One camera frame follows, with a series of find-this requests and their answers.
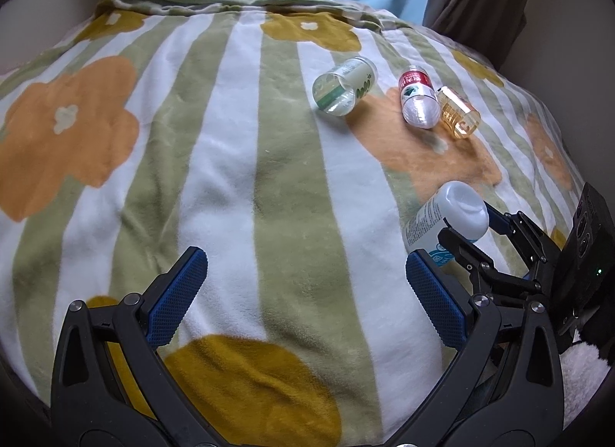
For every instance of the white fluffy cloth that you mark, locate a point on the white fluffy cloth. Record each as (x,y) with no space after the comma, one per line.
(584,379)

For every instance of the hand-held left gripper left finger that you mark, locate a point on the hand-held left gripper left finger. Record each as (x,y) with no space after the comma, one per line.
(177,300)

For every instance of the amber ribbed plastic cup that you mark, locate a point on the amber ribbed plastic cup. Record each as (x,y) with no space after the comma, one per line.
(459,113)

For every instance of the clear cup with green print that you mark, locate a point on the clear cup with green print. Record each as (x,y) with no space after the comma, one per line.
(343,86)

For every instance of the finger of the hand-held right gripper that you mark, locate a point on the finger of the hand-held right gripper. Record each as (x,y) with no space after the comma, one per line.
(475,262)
(497,222)

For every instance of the striped floral fleece blanket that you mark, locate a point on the striped floral fleece blanket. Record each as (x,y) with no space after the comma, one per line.
(240,178)

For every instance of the white cup with blue label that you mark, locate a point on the white cup with blue label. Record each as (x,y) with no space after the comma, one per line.
(444,219)

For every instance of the clear cup with red label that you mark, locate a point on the clear cup with red label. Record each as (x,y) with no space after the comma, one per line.
(417,98)

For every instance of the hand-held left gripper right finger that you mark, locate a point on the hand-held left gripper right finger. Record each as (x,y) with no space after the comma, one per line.
(435,303)

